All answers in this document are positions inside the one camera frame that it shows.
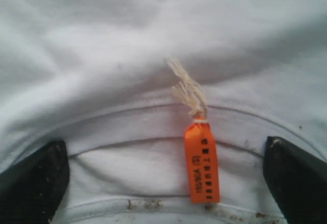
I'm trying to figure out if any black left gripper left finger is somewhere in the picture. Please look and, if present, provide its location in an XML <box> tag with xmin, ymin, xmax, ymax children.
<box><xmin>1</xmin><ymin>140</ymin><xmax>70</xmax><ymax>224</ymax></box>

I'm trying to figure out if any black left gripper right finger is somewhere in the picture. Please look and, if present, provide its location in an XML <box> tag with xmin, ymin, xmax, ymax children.
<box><xmin>264</xmin><ymin>136</ymin><xmax>326</xmax><ymax>223</ymax></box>

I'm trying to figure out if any white t-shirt red lettering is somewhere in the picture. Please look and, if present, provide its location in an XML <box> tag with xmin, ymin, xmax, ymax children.
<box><xmin>1</xmin><ymin>0</ymin><xmax>326</xmax><ymax>223</ymax></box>

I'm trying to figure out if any orange neck tag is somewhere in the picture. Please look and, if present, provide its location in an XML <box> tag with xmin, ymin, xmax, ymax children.
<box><xmin>166</xmin><ymin>58</ymin><xmax>220</xmax><ymax>205</ymax></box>

